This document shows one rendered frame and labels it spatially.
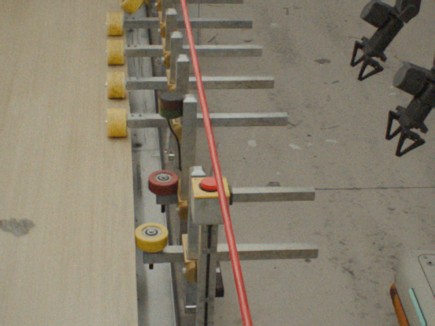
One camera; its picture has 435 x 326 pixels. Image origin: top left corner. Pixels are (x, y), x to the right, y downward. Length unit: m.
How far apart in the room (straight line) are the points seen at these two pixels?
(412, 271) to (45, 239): 1.48
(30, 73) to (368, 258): 1.57
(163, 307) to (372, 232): 1.65
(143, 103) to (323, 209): 1.03
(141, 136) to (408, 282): 1.06
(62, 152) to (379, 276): 1.58
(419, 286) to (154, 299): 1.08
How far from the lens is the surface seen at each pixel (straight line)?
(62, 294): 1.99
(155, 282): 2.47
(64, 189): 2.34
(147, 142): 3.13
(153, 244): 2.14
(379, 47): 2.77
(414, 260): 3.25
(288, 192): 2.43
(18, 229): 2.19
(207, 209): 1.73
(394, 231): 3.89
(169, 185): 2.35
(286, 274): 3.55
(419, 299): 3.11
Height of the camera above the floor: 2.14
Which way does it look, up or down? 30 degrees down
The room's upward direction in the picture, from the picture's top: 3 degrees clockwise
